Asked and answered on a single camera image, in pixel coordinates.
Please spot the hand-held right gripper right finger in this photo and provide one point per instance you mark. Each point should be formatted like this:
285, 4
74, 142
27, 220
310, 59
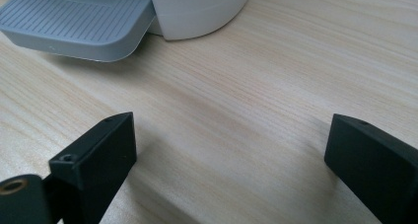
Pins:
378, 164

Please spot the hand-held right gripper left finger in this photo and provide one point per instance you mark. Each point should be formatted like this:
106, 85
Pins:
98, 161

